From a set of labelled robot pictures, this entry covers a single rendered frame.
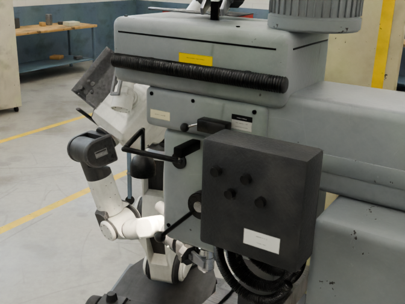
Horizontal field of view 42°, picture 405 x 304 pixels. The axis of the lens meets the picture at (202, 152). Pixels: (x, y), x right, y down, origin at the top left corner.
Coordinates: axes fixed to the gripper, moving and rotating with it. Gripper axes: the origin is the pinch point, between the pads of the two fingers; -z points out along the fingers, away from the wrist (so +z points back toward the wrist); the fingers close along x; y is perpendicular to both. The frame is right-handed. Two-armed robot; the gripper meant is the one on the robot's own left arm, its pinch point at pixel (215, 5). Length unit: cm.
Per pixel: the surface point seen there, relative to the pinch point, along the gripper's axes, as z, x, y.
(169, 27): -12.2, 7.2, 1.7
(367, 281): -53, -42, -23
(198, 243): -39, -1, -46
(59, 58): 561, 536, -522
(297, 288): -14, -22, -108
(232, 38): -16.2, -8.8, 3.0
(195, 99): -20.8, 0.2, -11.6
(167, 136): -22.9, 8.7, -23.5
